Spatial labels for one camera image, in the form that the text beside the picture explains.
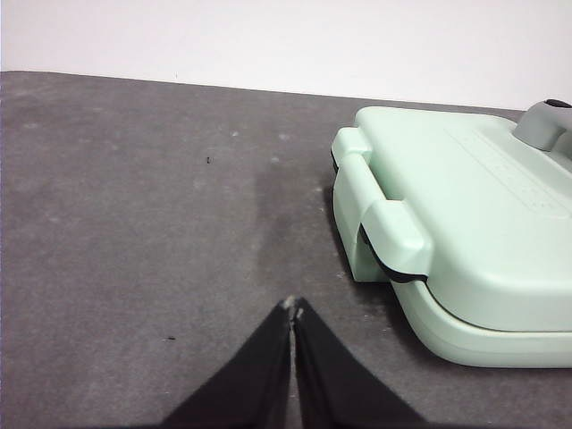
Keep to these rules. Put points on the mint green hinged griddle cover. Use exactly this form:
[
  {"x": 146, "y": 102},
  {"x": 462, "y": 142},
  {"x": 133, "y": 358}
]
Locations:
[{"x": 469, "y": 201}]

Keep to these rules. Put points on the mint green breakfast machine base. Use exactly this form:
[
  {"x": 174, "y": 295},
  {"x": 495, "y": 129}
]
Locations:
[{"x": 469, "y": 348}]

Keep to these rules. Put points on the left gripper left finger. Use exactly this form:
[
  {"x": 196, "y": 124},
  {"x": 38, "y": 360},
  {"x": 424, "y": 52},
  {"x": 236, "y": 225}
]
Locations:
[{"x": 250, "y": 384}]

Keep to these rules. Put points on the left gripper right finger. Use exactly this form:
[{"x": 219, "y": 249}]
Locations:
[{"x": 339, "y": 384}]

